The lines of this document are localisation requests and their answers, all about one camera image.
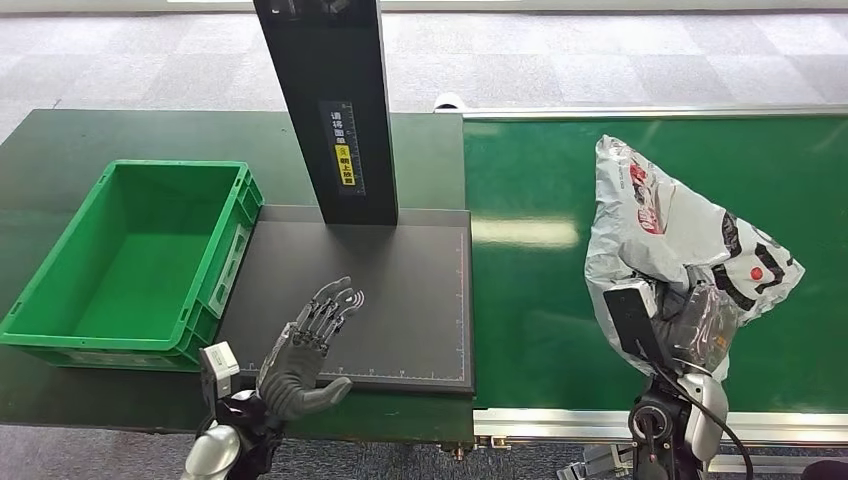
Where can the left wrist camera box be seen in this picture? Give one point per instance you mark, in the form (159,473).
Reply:
(218,368)

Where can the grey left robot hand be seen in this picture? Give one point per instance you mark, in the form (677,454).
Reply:
(295,378)

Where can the green conveyor belt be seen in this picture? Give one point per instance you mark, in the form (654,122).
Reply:
(530,298)

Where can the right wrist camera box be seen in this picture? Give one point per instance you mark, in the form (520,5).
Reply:
(632,321)

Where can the green plastic crate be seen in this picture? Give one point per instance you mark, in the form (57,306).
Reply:
(132,278)

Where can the black inbound scanner machine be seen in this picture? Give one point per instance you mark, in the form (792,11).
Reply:
(397,291)

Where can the black round object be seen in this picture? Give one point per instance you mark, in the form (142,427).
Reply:
(825,472)

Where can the dark green table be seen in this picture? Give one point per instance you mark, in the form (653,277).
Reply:
(199,132)

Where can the grey plastic mailer package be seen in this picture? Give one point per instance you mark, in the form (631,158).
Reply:
(676,225)

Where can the black yellow label sticker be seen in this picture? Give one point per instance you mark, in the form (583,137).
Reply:
(343,166)

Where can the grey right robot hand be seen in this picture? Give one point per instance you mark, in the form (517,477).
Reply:
(696,324)

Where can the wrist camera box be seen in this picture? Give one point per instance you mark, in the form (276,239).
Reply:
(218,368)
(632,321)

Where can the aluminium conveyor frame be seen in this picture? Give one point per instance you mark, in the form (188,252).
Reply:
(662,111)

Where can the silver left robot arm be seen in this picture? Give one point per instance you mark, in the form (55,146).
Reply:
(212,454)

